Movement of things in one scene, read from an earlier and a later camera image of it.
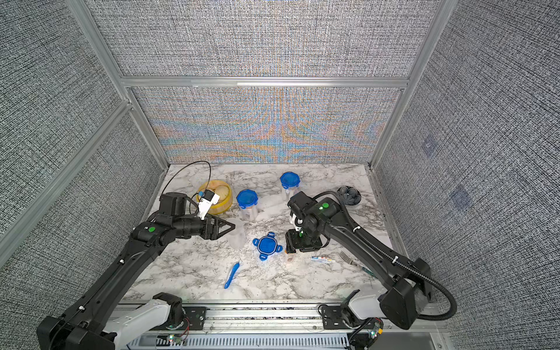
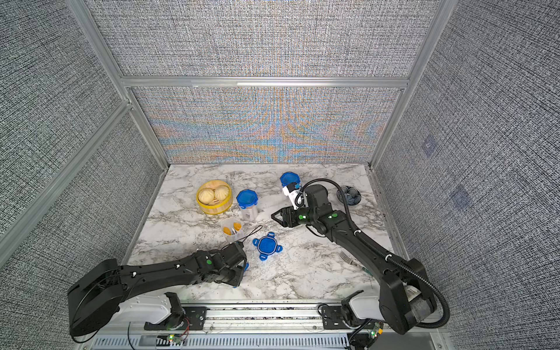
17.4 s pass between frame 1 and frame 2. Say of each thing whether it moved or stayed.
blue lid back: stayed
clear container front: stayed
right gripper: moved
